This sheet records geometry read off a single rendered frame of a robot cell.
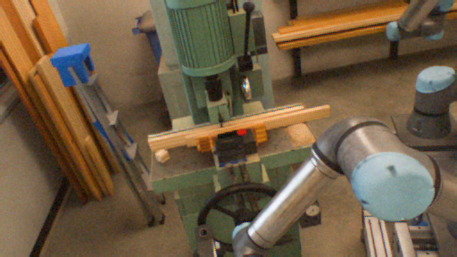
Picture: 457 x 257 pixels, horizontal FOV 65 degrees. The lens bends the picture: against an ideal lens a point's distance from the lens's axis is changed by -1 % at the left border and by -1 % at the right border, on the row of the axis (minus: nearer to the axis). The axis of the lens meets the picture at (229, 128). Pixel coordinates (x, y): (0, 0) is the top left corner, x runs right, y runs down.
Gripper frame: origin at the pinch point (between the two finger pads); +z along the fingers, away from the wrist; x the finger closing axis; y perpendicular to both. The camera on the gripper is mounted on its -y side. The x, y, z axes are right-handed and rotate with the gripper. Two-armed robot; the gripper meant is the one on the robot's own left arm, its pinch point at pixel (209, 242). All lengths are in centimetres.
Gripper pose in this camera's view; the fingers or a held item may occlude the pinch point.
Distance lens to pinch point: 114.7
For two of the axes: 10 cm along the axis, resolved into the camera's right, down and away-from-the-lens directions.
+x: 9.8, -2.1, 0.4
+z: -0.5, -0.4, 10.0
